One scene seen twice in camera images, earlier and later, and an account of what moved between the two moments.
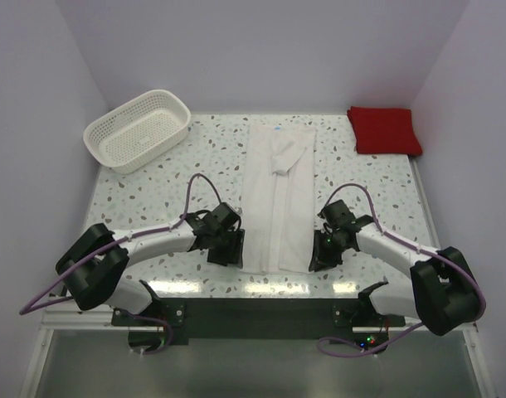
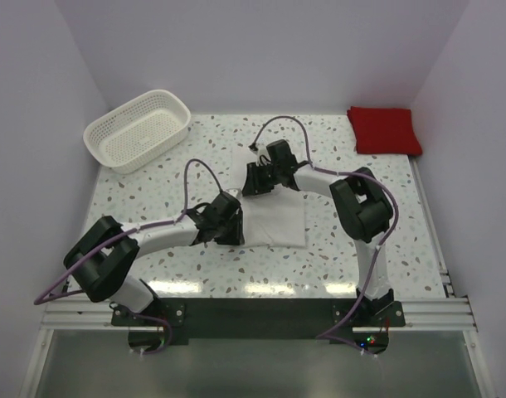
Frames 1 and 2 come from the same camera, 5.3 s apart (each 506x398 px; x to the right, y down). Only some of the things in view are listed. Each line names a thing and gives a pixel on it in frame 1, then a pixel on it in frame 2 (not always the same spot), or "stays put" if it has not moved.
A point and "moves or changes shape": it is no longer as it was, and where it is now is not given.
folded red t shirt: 384,131 stays put
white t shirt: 279,203 moves or changes shape
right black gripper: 320,260 to 254,185
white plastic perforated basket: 128,135 stays put
